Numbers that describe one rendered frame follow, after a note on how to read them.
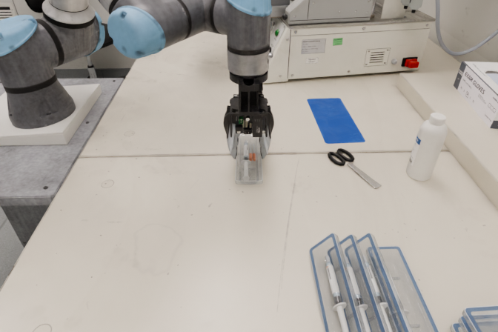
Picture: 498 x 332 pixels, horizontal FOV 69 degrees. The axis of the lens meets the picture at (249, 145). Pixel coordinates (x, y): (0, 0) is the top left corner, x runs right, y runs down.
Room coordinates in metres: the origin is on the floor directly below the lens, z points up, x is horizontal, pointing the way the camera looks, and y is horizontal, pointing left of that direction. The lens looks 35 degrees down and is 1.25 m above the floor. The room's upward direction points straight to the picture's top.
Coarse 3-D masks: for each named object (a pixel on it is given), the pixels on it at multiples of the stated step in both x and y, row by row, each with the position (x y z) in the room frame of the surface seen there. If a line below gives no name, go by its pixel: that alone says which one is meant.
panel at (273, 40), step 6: (270, 18) 1.21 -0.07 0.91; (276, 18) 1.17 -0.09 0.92; (276, 24) 1.14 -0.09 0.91; (282, 24) 1.09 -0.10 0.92; (282, 30) 1.07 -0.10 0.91; (270, 36) 1.14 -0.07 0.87; (276, 36) 1.08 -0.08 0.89; (270, 42) 1.11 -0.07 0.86; (276, 42) 1.07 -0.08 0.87; (270, 48) 1.08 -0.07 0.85
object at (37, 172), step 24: (96, 120) 0.82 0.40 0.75; (72, 144) 0.71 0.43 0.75; (0, 168) 0.62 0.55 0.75; (24, 168) 0.62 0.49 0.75; (48, 168) 0.62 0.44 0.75; (0, 192) 0.54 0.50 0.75; (24, 192) 0.54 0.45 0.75; (48, 192) 0.54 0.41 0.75; (24, 216) 0.73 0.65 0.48; (24, 240) 0.73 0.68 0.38
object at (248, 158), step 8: (240, 136) 0.71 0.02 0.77; (248, 136) 0.71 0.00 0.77; (240, 144) 0.68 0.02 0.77; (248, 144) 0.68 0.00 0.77; (256, 144) 0.68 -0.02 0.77; (240, 152) 0.65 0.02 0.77; (248, 152) 0.65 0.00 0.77; (256, 152) 0.65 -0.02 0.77; (240, 160) 0.62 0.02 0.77; (248, 160) 0.62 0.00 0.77; (256, 160) 0.62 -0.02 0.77; (240, 168) 0.59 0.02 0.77; (248, 168) 0.59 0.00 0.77; (256, 168) 0.59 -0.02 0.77; (240, 176) 0.56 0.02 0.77; (248, 176) 0.56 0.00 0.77; (256, 176) 0.56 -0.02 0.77
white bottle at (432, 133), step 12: (432, 120) 0.59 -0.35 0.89; (444, 120) 0.58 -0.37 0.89; (420, 132) 0.60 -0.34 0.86; (432, 132) 0.58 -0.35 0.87; (444, 132) 0.58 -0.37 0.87; (420, 144) 0.59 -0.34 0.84; (432, 144) 0.57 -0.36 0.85; (420, 156) 0.58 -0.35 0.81; (432, 156) 0.57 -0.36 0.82; (408, 168) 0.59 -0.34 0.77; (420, 168) 0.57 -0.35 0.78; (432, 168) 0.57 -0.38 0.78; (420, 180) 0.57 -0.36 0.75
